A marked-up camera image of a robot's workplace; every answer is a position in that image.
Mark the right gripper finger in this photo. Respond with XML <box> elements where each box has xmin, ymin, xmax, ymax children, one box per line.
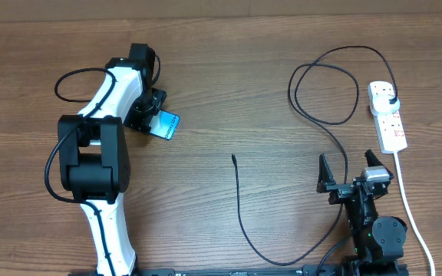
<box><xmin>316</xmin><ymin>154</ymin><xmax>336</xmax><ymax>193</ymax></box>
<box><xmin>364</xmin><ymin>149</ymin><xmax>394</xmax><ymax>180</ymax></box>

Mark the blue-screen smartphone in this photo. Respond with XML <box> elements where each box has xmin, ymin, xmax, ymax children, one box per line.
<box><xmin>150</xmin><ymin>110</ymin><xmax>180</xmax><ymax>140</ymax></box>

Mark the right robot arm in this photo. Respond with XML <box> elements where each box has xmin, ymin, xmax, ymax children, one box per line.
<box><xmin>316</xmin><ymin>150</ymin><xmax>409</xmax><ymax>275</ymax></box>

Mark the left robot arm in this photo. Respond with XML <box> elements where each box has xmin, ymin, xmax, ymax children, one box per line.
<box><xmin>50</xmin><ymin>44</ymin><xmax>167</xmax><ymax>275</ymax></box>

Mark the white charger plug adapter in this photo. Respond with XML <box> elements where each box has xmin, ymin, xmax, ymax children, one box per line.
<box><xmin>370</xmin><ymin>94</ymin><xmax>401</xmax><ymax>116</ymax></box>

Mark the white power strip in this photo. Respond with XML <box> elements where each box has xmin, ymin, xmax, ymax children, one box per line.
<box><xmin>368</xmin><ymin>81</ymin><xmax>407</xmax><ymax>154</ymax></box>

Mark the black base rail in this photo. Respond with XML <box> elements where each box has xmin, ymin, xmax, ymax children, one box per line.
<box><xmin>67</xmin><ymin>262</ymin><xmax>410</xmax><ymax>276</ymax></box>

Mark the white power strip cord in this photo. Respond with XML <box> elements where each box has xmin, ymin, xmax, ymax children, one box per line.
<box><xmin>392</xmin><ymin>151</ymin><xmax>437</xmax><ymax>276</ymax></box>

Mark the black charger cable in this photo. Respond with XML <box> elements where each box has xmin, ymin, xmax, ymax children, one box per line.
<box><xmin>231</xmin><ymin>45</ymin><xmax>400</xmax><ymax>267</ymax></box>

